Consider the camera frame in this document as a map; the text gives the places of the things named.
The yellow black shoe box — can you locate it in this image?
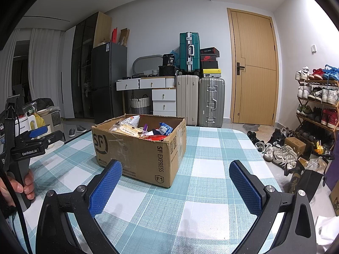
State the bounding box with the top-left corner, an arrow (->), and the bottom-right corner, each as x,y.
202,68 -> 222,79

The beige lidded bin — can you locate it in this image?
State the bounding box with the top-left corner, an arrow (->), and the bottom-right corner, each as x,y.
37,107 -> 63,128

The blue plastic bag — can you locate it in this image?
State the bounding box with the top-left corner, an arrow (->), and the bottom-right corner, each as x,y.
169,49 -> 181,64

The white plastic jug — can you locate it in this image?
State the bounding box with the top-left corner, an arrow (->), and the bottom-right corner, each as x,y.
26,112 -> 38,132

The white drawer cabinet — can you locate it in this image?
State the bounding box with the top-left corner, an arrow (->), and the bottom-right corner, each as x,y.
151,88 -> 177,117

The dark glass wardrobe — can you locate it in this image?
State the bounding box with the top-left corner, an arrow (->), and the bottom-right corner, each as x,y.
71,12 -> 112,119

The black cable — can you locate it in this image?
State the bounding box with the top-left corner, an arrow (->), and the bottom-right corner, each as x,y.
0,164 -> 32,254

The white desk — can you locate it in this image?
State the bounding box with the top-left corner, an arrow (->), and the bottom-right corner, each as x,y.
116,75 -> 177,117

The small cardboard box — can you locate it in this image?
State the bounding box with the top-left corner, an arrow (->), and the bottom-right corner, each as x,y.
283,137 -> 307,155

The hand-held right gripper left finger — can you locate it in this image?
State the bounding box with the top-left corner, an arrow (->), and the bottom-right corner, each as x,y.
36,159 -> 123,254

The pile of sneakers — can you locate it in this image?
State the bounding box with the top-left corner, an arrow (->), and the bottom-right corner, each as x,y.
246,127 -> 300,170

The noodle snack bag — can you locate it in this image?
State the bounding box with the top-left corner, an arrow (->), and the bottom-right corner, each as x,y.
120,115 -> 141,128

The black storage bag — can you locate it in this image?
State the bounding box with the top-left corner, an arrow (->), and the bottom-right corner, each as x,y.
158,65 -> 178,77

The black labelled box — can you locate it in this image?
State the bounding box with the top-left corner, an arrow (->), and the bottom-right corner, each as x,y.
162,53 -> 177,67

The printed cardboard box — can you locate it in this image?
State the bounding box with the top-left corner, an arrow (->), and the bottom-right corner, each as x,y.
328,187 -> 339,217

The yellow plastic bag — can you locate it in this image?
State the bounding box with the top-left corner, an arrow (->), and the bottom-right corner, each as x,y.
34,113 -> 46,129

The teal suitcase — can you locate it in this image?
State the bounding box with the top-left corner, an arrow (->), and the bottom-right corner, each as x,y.
179,32 -> 201,75

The teal checked tablecloth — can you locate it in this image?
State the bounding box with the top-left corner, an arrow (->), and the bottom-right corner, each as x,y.
11,125 -> 290,254

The oval grey framed mirror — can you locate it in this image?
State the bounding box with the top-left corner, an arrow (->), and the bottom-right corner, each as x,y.
131,54 -> 164,75

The black paper bag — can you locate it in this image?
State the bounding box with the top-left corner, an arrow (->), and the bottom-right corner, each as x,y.
284,157 -> 327,201

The white curtain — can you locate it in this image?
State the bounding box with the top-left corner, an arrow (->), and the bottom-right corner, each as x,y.
0,28 -> 66,117

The shoe rack with shoes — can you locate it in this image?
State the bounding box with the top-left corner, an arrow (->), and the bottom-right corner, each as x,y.
294,65 -> 339,149

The beige suitcase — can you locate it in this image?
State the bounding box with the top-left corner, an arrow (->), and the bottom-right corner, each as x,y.
176,75 -> 200,127

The grey door mat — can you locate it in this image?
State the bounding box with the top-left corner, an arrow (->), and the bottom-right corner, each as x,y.
242,123 -> 262,133

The dark grey fridge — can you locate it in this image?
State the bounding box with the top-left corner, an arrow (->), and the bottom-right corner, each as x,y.
90,41 -> 128,124

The blue biscuit packet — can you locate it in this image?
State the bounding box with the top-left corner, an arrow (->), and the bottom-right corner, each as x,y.
158,122 -> 174,136

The woven laundry basket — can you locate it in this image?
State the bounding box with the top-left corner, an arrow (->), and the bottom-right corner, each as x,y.
129,94 -> 151,116

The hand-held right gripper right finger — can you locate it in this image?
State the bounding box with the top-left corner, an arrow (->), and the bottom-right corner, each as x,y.
225,160 -> 317,254

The wooden door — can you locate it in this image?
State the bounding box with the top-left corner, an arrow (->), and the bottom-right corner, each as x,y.
227,8 -> 280,127

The brown cardboard box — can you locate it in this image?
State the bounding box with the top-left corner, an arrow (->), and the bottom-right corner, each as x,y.
91,114 -> 187,189

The purple bag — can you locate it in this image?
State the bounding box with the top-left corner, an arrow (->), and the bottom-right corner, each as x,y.
325,160 -> 339,189

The clear plastic bag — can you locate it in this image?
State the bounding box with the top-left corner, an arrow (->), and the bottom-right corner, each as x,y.
304,156 -> 329,175

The cream cartoon snack packet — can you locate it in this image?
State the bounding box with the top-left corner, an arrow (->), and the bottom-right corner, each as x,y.
113,125 -> 144,138

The black jacket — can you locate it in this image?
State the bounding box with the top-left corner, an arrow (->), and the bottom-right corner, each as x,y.
23,98 -> 55,112

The red chips bag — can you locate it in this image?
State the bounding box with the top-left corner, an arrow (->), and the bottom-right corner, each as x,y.
141,134 -> 169,141

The silver suitcase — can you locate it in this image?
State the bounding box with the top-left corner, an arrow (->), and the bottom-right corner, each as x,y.
198,77 -> 226,128

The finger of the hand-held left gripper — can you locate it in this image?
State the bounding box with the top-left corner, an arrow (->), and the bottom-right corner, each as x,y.
32,130 -> 66,151
19,125 -> 50,145

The white cloth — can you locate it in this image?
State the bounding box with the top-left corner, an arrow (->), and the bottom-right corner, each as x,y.
312,214 -> 339,254

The person's left hand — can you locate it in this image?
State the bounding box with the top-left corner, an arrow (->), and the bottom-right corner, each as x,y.
0,169 -> 35,208

